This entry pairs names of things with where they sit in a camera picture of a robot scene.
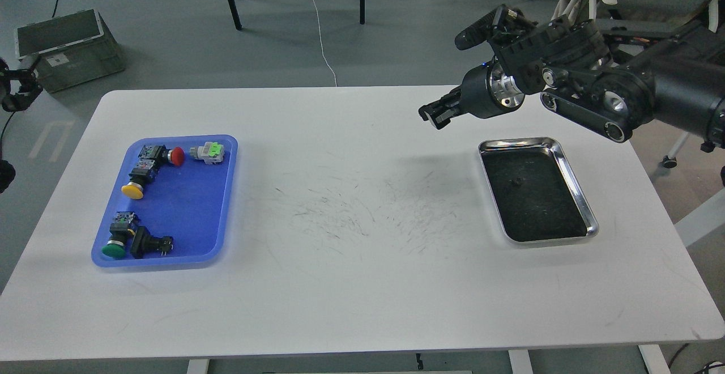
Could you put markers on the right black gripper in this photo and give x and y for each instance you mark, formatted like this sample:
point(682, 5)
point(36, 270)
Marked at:
point(486, 91)

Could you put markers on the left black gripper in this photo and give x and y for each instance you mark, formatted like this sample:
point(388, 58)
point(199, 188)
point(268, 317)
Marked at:
point(20, 87)

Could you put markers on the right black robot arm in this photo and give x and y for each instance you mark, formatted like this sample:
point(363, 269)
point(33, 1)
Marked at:
point(677, 80)

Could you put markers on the grey green storage crate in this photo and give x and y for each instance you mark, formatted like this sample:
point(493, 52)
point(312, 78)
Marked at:
point(70, 50)

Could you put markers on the silver metal tray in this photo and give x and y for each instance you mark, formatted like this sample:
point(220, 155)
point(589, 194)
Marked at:
point(549, 206)

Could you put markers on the blue plastic tray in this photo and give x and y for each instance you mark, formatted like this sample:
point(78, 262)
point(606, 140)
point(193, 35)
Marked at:
point(189, 203)

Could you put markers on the yellow push button switch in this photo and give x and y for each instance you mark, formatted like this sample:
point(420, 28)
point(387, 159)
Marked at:
point(143, 173)

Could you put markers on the red push button switch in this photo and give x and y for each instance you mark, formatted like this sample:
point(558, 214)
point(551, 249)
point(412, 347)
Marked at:
point(161, 154)

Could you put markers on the green push button switch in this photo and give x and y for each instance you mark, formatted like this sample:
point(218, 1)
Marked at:
point(122, 230)

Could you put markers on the black switch component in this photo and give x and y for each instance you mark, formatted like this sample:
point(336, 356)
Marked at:
point(143, 243)

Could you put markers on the grey green switch module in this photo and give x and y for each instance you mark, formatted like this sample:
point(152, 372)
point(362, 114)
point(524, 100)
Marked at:
point(209, 153)

